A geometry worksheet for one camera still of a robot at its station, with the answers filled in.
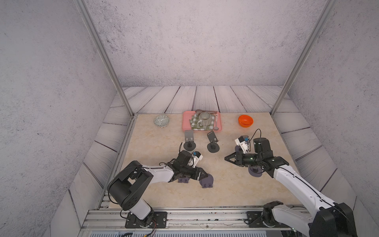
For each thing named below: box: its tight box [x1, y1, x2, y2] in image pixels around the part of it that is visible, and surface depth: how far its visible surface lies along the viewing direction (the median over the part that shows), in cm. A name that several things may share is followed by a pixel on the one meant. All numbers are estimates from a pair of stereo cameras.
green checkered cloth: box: [189, 113, 216, 131], surface depth 113 cm
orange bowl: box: [238, 114, 254, 128], surface depth 113 cm
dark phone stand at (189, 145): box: [183, 129, 196, 152], surface depth 103 cm
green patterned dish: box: [153, 114, 170, 128], surface depth 117 cm
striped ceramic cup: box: [196, 111, 212, 127], surface depth 110 cm
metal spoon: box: [213, 114, 220, 131], surface depth 116 cm
